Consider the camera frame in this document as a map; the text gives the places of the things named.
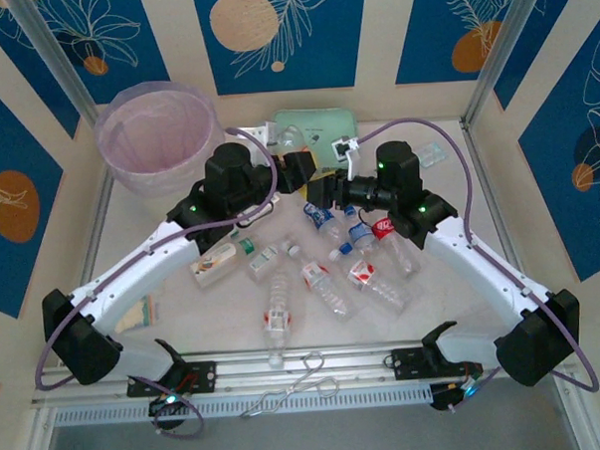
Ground square clear bottle green band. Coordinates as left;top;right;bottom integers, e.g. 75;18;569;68
189;236;258;290
244;239;293;282
228;194;284;239

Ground bin with purple liner bag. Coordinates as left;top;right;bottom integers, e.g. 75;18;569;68
92;77;229;220

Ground small clear plastic packet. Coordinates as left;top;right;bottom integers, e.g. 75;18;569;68
414;138;452;170

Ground mint green zip pouch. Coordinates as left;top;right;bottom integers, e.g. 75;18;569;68
267;105;362;160

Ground small clear bottle blue label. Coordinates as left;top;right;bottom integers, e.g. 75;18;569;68
342;204;378;252

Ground clear bottle red label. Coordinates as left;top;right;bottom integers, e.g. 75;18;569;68
370;213;424;282

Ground long clear bottle red-white label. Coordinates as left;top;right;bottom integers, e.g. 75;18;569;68
260;257;299;370

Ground zip bag with beige contents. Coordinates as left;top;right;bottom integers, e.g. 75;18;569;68
113;293;164;335

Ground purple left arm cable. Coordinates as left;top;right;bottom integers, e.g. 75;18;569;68
23;123;289;393

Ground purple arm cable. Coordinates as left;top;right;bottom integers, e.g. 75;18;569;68
23;123;289;393
354;110;600;403

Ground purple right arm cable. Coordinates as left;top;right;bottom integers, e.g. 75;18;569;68
354;110;600;403

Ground aluminium frame side rail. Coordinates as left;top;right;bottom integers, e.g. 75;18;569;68
0;167;126;450
460;113;600;450

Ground aluminium frame post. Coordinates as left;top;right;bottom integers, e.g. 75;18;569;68
6;0;102;131
457;0;558;129

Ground metal wire tongs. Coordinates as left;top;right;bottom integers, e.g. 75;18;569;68
237;348;343;419

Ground aluminium mounting rail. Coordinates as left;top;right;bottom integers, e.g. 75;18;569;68
29;333;584;403

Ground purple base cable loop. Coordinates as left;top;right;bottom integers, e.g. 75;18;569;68
147;377;207;442

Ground white slotted cable duct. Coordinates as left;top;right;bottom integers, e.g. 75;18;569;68
52;381;437;427

